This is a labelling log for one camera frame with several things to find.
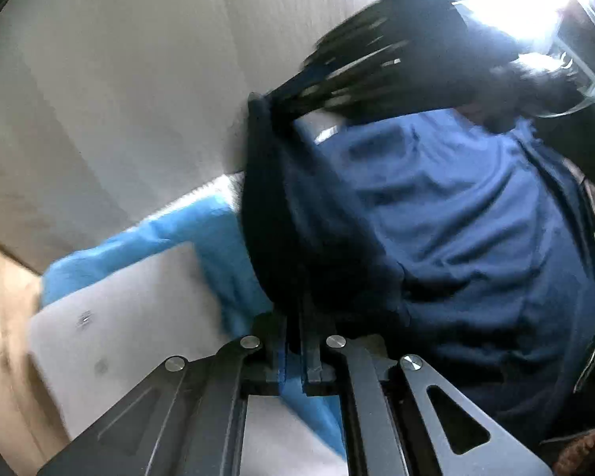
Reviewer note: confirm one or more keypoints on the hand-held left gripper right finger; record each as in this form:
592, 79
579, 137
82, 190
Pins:
311, 357

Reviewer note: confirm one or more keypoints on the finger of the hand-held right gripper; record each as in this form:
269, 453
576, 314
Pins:
357, 59

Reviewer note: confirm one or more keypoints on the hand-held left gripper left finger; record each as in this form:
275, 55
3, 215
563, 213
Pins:
276, 357

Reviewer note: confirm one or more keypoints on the navy blue shirt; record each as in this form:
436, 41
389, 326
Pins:
451, 233

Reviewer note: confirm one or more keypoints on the light blue plastic bag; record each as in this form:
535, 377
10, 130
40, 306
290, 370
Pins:
198, 228

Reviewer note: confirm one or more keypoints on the white flat package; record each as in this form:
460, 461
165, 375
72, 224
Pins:
129, 317

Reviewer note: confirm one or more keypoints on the wooden board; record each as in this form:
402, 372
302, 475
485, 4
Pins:
5, 332

